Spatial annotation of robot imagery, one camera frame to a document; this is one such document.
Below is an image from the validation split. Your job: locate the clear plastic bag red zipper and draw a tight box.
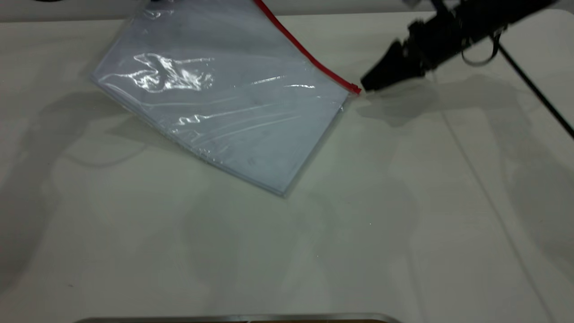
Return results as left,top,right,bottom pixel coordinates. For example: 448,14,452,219
90,0,363,198

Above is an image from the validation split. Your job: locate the grey metal plate edge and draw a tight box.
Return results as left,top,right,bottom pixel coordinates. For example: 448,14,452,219
74,313,402,323

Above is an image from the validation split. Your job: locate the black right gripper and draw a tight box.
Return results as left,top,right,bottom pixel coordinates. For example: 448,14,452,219
361,13,465,92

